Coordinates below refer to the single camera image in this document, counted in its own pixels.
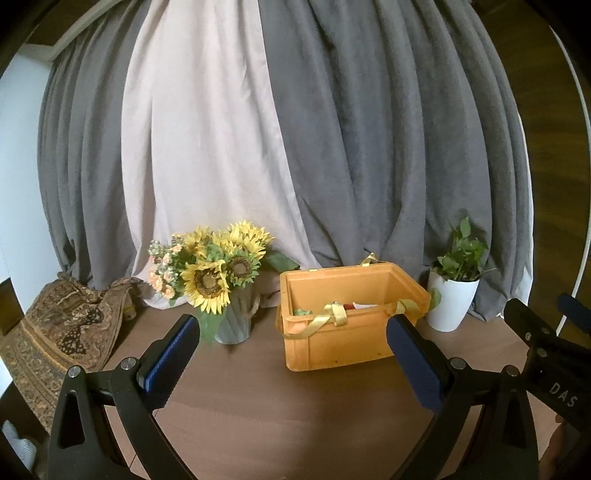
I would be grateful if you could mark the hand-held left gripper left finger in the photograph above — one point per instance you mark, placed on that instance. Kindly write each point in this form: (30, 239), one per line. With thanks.
(171, 360)

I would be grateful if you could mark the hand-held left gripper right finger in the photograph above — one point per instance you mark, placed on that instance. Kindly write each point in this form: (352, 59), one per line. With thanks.
(415, 364)

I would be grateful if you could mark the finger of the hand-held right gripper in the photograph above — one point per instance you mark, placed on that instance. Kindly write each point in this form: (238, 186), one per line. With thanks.
(524, 316)
(572, 305)

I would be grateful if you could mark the orange plastic crate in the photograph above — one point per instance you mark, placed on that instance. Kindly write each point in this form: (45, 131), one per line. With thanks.
(337, 346)

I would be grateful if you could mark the white ribbed plant pot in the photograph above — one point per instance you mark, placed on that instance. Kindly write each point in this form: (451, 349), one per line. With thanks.
(450, 304)

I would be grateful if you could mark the grey ribbed vase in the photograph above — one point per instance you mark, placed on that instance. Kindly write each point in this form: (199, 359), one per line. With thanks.
(235, 323)

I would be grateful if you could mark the green leafy plant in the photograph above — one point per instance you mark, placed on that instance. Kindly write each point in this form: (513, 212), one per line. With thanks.
(461, 258)

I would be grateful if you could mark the artificial sunflower bouquet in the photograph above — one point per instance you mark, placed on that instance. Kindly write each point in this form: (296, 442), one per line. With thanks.
(207, 281)

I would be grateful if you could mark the brown patterned rug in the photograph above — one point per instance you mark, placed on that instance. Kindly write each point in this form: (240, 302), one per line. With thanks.
(55, 332)

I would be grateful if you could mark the grey curtain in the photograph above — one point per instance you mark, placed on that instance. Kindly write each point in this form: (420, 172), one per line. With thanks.
(392, 138)
(83, 161)

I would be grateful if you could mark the beige curtain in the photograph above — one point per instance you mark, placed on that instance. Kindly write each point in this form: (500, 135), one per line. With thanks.
(198, 138)

